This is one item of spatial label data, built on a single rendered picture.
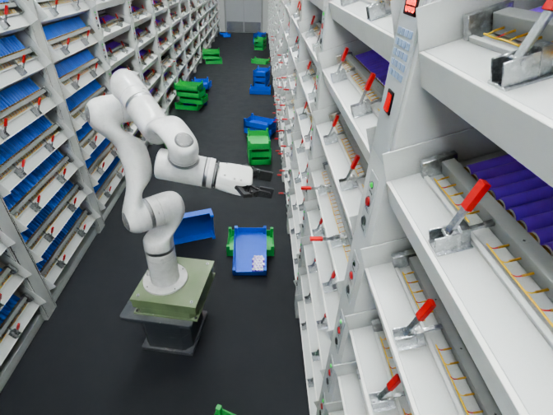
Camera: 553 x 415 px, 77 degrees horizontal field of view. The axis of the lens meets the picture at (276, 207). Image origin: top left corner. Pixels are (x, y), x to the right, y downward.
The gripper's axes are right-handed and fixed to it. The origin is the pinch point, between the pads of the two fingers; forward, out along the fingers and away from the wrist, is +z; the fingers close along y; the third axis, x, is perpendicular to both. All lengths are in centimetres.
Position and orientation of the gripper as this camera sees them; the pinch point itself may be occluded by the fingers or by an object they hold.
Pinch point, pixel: (269, 184)
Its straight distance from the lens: 100.2
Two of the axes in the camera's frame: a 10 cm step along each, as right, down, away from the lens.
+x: 2.4, -8.0, -5.5
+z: 9.7, 1.8, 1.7
